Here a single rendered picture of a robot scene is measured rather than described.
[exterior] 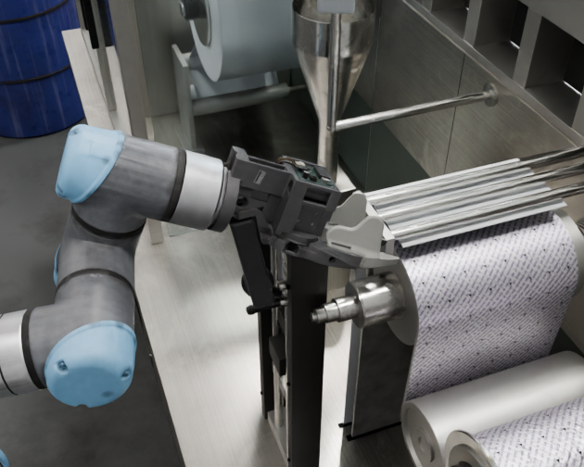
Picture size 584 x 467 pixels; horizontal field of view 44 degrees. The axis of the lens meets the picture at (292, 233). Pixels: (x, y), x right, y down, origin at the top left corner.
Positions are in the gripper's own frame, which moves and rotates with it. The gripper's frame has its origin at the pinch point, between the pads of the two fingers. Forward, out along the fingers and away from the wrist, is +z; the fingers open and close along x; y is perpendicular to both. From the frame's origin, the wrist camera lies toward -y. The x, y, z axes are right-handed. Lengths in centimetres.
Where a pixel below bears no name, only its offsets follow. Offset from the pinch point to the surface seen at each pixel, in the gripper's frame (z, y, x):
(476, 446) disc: 14.3, -14.5, -12.7
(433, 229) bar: 8.6, 2.5, 5.6
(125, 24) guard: -28, 2, 72
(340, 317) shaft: 2.2, -12.4, 6.3
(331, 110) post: 1.7, 6.4, 35.2
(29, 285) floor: -31, -130, 192
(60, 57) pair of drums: -40, -65, 298
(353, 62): 6.7, 12.6, 46.9
